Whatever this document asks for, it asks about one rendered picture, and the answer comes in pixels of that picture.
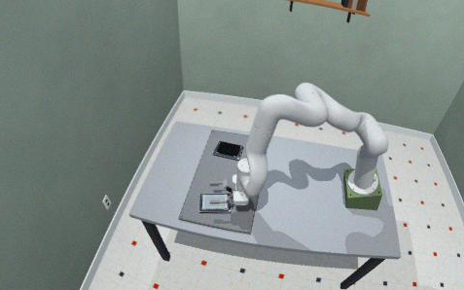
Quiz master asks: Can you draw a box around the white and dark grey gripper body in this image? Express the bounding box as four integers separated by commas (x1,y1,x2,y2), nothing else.
232,175,249,205

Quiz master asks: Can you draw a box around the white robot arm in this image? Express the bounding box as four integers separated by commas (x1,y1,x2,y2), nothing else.
223,83,388,197

